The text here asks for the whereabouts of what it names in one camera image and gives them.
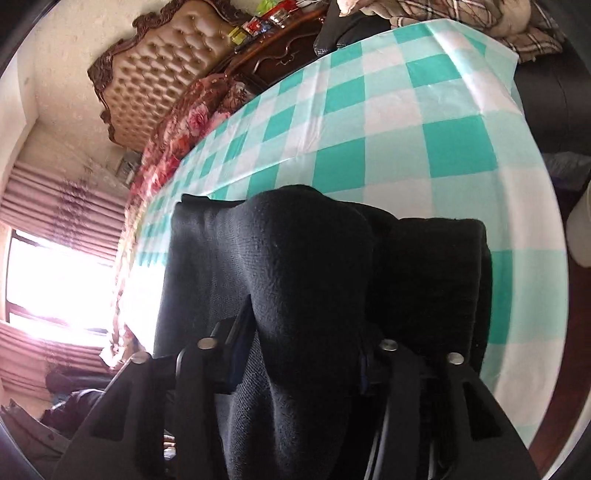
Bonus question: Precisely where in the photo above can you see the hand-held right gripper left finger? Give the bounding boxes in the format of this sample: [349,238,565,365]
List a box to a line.
[60,295,259,480]

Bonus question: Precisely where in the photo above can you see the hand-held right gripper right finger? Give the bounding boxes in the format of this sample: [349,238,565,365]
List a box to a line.
[360,339,541,480]

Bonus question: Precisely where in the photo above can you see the black pants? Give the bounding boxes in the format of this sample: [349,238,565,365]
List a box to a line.
[152,185,494,480]

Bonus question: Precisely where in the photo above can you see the dark cloth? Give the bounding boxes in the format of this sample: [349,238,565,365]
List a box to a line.
[39,369,114,439]

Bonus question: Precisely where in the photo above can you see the window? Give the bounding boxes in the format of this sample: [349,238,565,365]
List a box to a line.
[4,226,121,333]

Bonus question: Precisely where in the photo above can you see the pink striped curtain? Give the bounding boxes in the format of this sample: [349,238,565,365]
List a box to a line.
[0,159,132,393]

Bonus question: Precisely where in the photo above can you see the green white checked tablecloth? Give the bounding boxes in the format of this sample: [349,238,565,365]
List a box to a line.
[117,17,568,450]

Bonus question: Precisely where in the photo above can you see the white waste bin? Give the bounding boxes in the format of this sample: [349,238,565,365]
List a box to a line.
[567,187,591,268]

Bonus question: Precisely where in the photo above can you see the red floral blanket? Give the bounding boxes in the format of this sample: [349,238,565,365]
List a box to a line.
[100,76,254,370]

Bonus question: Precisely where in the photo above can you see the clear plastic bag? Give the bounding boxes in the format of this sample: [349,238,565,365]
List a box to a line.
[545,151,591,192]

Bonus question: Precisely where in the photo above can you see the black leather sofa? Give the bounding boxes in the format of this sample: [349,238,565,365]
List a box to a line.
[512,46,591,155]

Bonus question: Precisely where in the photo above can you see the dark wooden nightstand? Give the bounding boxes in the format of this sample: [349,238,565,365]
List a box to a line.
[208,7,340,100]

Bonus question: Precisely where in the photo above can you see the dark bag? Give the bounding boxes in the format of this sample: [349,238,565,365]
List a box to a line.
[314,9,393,56]

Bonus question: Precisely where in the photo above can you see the brown plaid blanket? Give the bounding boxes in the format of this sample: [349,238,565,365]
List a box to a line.
[372,0,565,64]

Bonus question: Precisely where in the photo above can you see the pink pillow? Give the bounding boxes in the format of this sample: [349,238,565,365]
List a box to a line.
[336,0,377,17]

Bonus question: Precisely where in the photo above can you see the grey wall box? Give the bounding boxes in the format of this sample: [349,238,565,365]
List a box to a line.
[115,154,141,178]

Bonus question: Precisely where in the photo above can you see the tufted headboard with carved frame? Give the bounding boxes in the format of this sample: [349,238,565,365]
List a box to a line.
[88,0,252,152]

